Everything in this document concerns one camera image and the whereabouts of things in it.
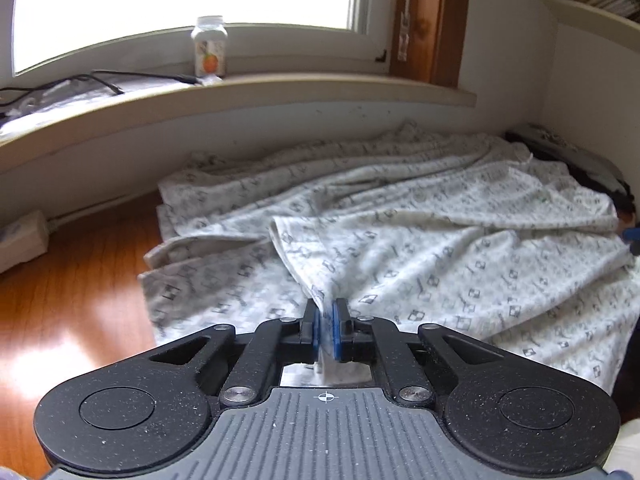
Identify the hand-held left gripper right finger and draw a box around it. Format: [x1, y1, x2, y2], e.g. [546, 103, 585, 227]
[332, 297, 506, 408]

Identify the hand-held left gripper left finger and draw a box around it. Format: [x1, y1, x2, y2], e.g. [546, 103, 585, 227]
[149, 297, 322, 408]

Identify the white patterned pajama shirt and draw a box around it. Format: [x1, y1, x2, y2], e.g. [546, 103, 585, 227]
[136, 118, 640, 397]

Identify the black folded cloth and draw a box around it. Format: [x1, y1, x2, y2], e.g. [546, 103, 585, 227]
[504, 129, 637, 222]

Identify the white shelf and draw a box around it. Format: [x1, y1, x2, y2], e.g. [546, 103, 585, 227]
[539, 0, 640, 57]

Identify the beige window sill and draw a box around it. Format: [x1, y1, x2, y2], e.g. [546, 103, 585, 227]
[0, 71, 479, 162]

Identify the plastic jar with orange label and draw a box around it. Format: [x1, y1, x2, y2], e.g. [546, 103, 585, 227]
[190, 14, 230, 79]

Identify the white power strip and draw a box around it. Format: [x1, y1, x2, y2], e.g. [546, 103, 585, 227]
[0, 209, 51, 274]

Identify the clear plastic wrap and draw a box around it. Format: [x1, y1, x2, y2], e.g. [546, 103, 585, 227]
[0, 79, 122, 137]

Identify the window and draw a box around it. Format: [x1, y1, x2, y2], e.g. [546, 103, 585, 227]
[11, 0, 397, 77]

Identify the brown wooden window frame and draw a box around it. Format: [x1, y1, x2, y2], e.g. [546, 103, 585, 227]
[389, 0, 474, 89]

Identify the clear blind cord pull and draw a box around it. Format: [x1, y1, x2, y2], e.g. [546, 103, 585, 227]
[396, 9, 414, 62]

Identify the black cable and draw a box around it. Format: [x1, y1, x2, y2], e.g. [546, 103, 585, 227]
[0, 69, 202, 112]

